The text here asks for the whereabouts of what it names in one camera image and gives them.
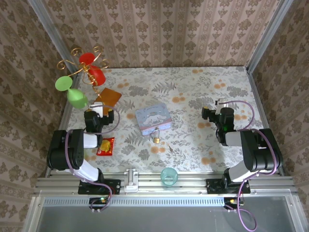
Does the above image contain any teal glass cup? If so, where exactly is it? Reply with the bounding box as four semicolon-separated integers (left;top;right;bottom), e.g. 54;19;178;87
160;167;179;187

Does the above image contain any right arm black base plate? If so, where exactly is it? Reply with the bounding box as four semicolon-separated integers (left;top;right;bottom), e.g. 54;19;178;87
206;178;251;194

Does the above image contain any floral table mat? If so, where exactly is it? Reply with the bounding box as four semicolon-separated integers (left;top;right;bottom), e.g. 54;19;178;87
56;67;277;173

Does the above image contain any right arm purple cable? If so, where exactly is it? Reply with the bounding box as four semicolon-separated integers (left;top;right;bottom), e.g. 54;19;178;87
223;100;278;231

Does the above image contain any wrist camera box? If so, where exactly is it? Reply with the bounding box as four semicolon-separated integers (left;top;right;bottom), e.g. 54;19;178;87
89;102;104;115
215;98;229;109

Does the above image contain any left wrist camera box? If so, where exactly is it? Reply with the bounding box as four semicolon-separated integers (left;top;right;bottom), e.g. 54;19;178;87
89;102;104;115

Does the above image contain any green wine glass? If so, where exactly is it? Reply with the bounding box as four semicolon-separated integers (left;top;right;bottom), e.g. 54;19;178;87
55;75;88;109

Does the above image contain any right small circuit board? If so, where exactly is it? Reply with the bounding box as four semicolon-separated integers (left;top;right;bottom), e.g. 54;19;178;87
224;197;243;210

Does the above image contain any small circuit board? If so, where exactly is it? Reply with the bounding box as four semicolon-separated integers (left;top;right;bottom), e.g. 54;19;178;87
224;197;243;210
89;197;109;210

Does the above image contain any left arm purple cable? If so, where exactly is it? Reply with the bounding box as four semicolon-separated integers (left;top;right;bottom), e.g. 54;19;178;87
65;104;121;214

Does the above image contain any small brass padlock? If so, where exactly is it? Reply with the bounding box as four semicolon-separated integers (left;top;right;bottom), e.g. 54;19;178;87
152;127;161;144

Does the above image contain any gold wire rack wooden base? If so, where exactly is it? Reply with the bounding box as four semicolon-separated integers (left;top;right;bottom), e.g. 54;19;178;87
57;45;122;114

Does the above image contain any blue cartoon tin box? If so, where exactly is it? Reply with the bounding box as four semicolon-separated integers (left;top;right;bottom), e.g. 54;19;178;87
134;102;172;137

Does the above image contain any red wine glass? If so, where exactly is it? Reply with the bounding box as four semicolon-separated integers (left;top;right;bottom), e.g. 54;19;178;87
79;52;107;87

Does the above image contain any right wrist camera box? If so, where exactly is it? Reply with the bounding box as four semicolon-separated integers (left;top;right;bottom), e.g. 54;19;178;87
215;98;229;109

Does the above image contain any grey metal sheet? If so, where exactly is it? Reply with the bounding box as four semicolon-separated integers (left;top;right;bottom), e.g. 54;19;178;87
37;205;299;232

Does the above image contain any red snack packet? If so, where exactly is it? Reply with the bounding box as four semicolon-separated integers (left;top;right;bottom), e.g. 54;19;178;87
96;136;115;157

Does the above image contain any aluminium frame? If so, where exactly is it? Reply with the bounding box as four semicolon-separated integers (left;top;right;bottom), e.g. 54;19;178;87
23;0;309;232

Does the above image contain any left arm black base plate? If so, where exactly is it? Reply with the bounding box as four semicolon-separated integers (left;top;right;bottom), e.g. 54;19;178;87
77;179;121;195

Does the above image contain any white clamp bracket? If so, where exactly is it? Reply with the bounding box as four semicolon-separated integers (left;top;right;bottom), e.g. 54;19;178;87
124;169;139;193

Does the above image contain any left small circuit board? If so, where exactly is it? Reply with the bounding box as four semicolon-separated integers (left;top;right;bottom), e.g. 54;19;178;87
89;197;109;210

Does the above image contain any grey slotted cable duct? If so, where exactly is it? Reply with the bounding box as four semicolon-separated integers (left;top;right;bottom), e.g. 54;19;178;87
44;198;224;207

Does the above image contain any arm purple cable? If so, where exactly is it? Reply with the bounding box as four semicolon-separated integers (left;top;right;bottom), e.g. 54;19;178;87
223;100;278;231
65;104;121;214

